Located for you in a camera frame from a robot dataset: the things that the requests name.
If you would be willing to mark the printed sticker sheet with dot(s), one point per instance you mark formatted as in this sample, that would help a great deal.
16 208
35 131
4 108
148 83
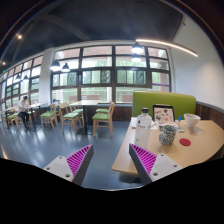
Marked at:
155 125

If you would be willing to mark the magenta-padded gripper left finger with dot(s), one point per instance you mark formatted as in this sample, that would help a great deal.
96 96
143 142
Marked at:
59 166

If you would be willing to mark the white ceramic bowl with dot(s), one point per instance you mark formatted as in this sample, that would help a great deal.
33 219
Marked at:
192 120

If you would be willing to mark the person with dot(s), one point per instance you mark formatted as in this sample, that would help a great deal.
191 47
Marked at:
22 108

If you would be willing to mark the flat round red coaster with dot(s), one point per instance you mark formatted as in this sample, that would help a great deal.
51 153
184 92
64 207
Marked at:
185 142

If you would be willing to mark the green upholstered booth backrest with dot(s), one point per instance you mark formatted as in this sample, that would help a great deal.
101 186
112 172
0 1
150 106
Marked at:
156 98

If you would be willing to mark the dark patterned ceramic mug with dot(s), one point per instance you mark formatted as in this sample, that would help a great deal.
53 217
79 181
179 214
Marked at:
167 135

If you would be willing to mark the small blue-capped white tube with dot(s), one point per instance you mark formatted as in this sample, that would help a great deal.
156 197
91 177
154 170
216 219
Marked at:
179 122

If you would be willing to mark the wooden chairs with green seats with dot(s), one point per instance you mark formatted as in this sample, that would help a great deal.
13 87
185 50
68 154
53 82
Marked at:
101 116

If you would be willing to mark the light wooden dining table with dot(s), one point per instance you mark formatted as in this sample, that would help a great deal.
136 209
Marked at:
35 106
85 102

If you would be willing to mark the curved linear ceiling light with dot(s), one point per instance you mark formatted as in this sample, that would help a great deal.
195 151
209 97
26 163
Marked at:
166 43

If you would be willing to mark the clear plastic water bottle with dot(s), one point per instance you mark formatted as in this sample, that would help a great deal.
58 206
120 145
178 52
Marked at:
142 130

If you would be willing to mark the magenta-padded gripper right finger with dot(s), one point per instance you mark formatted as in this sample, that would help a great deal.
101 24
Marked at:
163 165

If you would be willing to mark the black pendant ceiling lamps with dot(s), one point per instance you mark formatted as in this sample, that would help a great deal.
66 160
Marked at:
137 49

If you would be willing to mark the black-framed tablet with stickers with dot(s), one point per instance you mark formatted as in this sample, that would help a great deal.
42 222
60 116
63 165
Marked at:
163 114

